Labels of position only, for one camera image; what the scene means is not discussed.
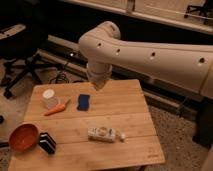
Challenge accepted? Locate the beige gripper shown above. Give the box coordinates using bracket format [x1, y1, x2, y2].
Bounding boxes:
[86, 63, 112, 90]

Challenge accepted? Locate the white ceramic cup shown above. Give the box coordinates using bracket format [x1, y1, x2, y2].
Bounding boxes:
[42, 89, 59, 109]

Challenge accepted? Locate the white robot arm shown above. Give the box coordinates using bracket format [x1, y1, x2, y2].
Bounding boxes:
[78, 21, 213, 99]

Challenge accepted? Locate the blue sponge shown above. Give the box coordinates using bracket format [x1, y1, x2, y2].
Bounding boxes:
[77, 94, 90, 111]

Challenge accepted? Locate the orange carrot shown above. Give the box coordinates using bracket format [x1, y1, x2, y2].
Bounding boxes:
[45, 100, 69, 116]

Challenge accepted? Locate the wooden table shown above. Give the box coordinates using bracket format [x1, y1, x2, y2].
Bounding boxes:
[9, 80, 165, 171]

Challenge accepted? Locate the white plastic bottle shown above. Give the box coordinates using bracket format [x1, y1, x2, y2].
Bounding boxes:
[87, 127, 126, 143]

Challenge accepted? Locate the black office chair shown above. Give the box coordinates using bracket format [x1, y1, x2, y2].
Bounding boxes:
[0, 0, 62, 98]

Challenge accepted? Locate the orange bowl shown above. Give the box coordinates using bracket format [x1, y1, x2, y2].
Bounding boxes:
[9, 124, 39, 152]

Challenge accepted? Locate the black chair base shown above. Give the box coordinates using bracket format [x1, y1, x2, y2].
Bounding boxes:
[184, 0, 213, 24]

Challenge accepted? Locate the black cable bundle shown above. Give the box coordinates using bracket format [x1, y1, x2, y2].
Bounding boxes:
[49, 63, 71, 85]

